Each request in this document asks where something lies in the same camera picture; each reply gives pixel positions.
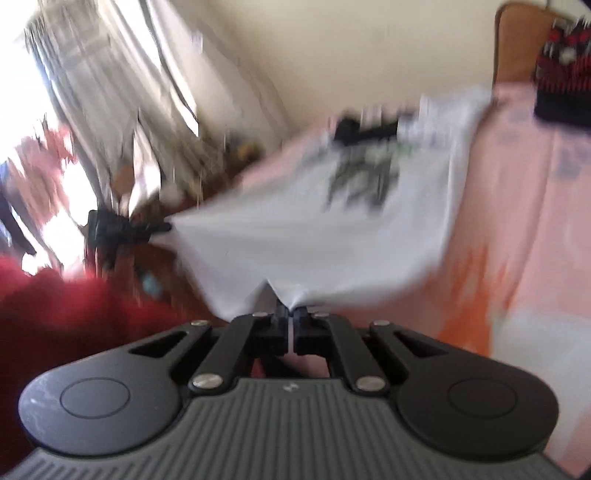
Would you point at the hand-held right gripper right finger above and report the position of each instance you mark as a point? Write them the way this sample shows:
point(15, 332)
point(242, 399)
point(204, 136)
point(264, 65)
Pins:
point(307, 333)

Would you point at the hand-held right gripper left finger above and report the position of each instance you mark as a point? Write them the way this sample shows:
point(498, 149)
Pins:
point(272, 333)

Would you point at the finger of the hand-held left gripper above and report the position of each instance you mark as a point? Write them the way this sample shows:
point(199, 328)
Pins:
point(154, 228)

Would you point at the white printed t-shirt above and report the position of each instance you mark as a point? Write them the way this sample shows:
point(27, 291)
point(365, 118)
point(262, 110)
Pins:
point(277, 230)

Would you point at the person's red clothing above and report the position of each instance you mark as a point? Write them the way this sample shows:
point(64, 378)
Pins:
point(69, 323)

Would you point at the light grey curtain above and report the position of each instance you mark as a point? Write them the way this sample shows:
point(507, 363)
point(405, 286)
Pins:
point(120, 83)

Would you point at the pink bed sheet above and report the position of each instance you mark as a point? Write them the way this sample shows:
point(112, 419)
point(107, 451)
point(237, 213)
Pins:
point(521, 221)

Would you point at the brown wooden headboard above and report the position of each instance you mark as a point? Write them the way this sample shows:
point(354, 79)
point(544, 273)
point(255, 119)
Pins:
point(515, 44)

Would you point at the red and black patterned cloth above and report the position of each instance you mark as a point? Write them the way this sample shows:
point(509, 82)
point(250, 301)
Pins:
point(565, 78)

